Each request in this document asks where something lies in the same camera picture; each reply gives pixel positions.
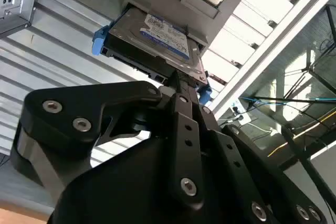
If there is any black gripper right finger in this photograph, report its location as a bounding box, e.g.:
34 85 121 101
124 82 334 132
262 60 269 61
187 81 330 224

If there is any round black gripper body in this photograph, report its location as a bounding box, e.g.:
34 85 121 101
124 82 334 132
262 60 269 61
48 136 254 224

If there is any hard disk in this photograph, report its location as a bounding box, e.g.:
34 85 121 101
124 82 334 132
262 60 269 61
92 5 213 106

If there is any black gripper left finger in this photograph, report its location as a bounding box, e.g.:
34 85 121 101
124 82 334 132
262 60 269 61
10 71 206 212

